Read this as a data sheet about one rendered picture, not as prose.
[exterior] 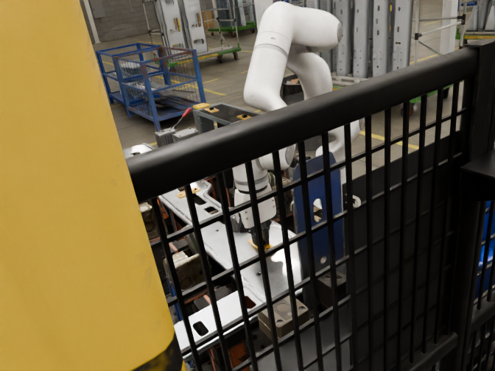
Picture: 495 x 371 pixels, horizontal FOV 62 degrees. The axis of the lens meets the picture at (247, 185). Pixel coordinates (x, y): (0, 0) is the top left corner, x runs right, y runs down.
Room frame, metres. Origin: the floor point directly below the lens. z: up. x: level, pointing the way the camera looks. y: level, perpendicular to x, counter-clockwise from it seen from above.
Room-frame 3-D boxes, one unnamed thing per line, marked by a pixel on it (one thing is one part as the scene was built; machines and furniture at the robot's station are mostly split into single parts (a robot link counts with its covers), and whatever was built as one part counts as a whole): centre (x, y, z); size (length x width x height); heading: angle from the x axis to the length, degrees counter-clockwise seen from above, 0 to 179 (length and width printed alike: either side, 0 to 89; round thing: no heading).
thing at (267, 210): (0.93, -0.01, 1.14); 0.10 x 0.07 x 0.11; 119
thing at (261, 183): (0.93, -0.01, 1.20); 0.09 x 0.08 x 0.03; 119
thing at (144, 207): (1.20, 0.34, 0.87); 0.12 x 0.09 x 0.35; 119
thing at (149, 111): (6.17, 1.04, 0.47); 1.20 x 0.80 x 0.95; 30
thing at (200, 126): (1.93, 0.16, 0.92); 0.08 x 0.08 x 0.44; 29
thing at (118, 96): (7.43, 1.66, 0.48); 1.20 x 0.80 x 0.95; 27
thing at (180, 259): (0.88, 0.20, 0.87); 0.12 x 0.09 x 0.35; 119
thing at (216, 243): (1.35, 0.23, 1.00); 1.38 x 0.22 x 0.02; 29
